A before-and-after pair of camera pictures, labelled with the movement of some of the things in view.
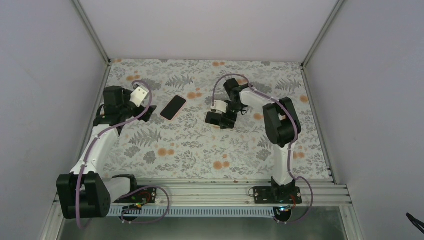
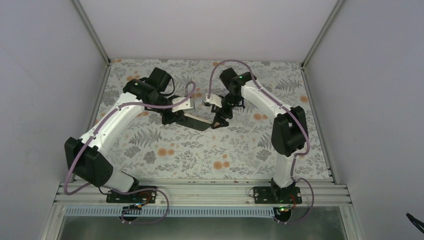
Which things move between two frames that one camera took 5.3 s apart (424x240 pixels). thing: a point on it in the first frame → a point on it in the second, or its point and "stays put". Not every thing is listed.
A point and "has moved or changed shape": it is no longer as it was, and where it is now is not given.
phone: [171, 110] has moved or changed shape
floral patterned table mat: [173, 140] stays put
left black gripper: [146, 117] → [173, 118]
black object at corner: [418, 224] stays put
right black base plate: [269, 195] stays put
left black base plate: [147, 195] stays put
